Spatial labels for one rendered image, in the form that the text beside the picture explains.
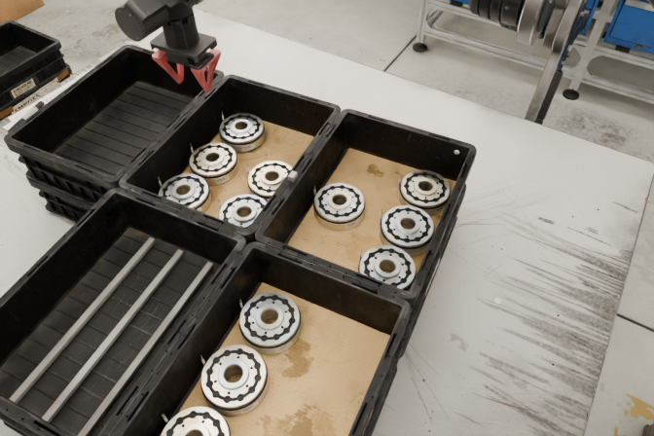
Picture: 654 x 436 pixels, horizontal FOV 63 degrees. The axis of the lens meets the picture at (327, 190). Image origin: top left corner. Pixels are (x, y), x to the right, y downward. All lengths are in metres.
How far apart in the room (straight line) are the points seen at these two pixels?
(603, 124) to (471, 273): 1.79
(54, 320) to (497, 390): 0.80
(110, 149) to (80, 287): 0.37
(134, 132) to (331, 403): 0.79
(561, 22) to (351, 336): 1.06
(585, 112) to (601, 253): 1.65
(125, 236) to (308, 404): 0.50
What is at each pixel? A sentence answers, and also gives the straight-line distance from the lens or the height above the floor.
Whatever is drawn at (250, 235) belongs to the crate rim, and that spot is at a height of 0.93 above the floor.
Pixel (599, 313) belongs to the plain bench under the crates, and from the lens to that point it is 1.24.
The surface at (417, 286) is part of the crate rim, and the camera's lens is 0.89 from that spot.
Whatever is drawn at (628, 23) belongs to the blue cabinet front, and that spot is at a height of 0.43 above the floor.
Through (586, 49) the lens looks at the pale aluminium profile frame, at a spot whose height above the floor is 0.27.
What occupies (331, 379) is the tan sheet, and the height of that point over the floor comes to 0.83.
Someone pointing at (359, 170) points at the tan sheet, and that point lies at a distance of 1.18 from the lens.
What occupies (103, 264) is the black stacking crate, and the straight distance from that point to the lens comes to 1.11.
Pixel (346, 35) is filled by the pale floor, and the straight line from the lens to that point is 3.21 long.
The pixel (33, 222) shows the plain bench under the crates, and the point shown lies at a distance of 1.43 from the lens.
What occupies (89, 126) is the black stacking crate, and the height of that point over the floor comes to 0.83.
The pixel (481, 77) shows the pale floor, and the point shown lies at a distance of 2.98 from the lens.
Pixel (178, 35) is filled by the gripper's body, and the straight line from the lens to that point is 0.97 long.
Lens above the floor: 1.67
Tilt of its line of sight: 47 degrees down
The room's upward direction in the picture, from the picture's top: straight up
